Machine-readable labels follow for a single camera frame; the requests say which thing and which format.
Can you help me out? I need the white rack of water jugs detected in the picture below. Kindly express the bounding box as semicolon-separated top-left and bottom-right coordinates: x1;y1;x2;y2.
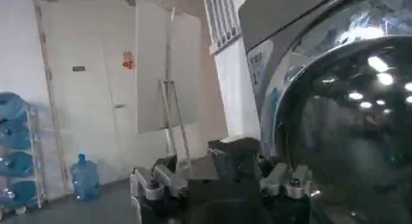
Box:
0;91;47;220

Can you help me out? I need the blue water jug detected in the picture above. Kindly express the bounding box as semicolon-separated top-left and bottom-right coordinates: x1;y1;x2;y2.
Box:
70;153;101;202

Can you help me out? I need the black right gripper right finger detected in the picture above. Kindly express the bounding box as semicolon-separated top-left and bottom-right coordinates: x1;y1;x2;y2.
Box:
259;162;314;200

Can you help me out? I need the black laundry basket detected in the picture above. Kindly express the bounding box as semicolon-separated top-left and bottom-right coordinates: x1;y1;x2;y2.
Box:
207;136;262;181

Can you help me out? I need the white louvred vent panel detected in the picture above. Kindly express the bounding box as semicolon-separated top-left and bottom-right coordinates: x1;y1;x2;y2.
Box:
201;0;242;55

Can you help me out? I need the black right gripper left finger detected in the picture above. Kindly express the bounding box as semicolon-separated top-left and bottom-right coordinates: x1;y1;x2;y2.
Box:
129;154;189;201

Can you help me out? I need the white sliding door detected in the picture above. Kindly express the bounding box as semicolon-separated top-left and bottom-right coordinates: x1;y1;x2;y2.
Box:
32;0;139;197

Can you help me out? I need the orange paper sign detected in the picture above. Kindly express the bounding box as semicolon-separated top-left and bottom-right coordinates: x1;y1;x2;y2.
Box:
122;51;135;70

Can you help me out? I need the white easel stand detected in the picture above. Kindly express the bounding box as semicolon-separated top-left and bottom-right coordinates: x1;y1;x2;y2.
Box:
158;79;193;176

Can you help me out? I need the grey dryer with glass door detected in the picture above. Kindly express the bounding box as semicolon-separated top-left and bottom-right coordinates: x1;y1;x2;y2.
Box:
238;0;412;224

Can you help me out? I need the white leaning board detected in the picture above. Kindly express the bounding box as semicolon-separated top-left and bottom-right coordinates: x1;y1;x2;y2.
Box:
135;0;203;135

